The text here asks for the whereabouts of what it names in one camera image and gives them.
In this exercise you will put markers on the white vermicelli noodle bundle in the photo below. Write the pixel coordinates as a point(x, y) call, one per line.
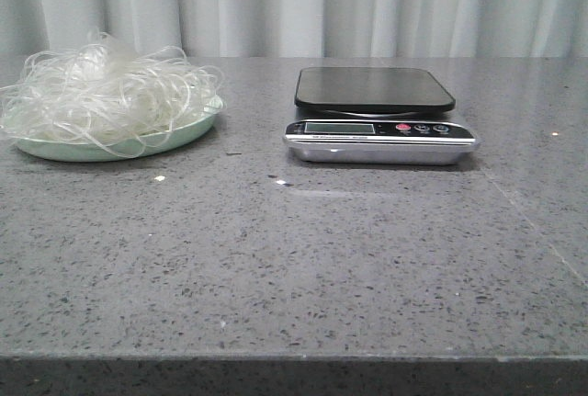
point(105, 93)

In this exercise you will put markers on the black silver kitchen scale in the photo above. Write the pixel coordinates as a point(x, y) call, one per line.
point(376, 115)

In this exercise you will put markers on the light green round plate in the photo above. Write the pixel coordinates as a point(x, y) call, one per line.
point(148, 145)

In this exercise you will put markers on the white pleated curtain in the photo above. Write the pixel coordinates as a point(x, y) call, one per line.
point(306, 28)

